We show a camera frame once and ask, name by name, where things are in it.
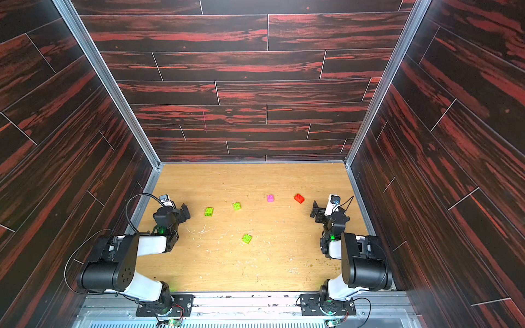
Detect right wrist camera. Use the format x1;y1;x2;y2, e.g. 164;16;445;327
324;194;340;216

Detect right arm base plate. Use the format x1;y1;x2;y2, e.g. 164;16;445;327
296;292;356;317

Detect aluminium front rail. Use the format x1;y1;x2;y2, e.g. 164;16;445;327
73;292;424;327

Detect red lego brick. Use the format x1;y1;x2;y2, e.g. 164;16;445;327
294;194;305;204

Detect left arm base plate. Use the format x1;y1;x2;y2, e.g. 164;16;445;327
135;293;195;318

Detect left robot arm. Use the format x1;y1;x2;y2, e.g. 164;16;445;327
78;204;191;311

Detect green lego brick front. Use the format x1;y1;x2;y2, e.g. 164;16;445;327
241;234;252;244

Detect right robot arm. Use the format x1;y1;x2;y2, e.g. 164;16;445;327
310;194;393;314

